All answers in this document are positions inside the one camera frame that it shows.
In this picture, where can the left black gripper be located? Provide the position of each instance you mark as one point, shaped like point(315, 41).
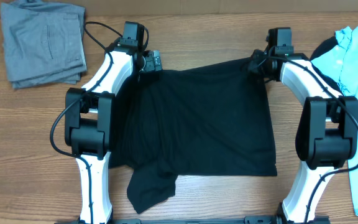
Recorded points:
point(151, 65)

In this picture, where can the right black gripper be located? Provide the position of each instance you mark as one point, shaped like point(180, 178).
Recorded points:
point(252, 66)

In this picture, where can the black polo shirt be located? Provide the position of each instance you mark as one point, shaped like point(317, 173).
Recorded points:
point(212, 120)

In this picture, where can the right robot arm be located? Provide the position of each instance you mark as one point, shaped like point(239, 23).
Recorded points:
point(327, 133)

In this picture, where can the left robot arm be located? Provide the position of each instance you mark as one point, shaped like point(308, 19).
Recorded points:
point(91, 116)

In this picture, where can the folded grey trousers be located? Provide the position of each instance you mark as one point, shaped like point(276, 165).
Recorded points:
point(43, 42)

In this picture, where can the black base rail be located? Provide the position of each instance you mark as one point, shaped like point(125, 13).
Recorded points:
point(185, 221)

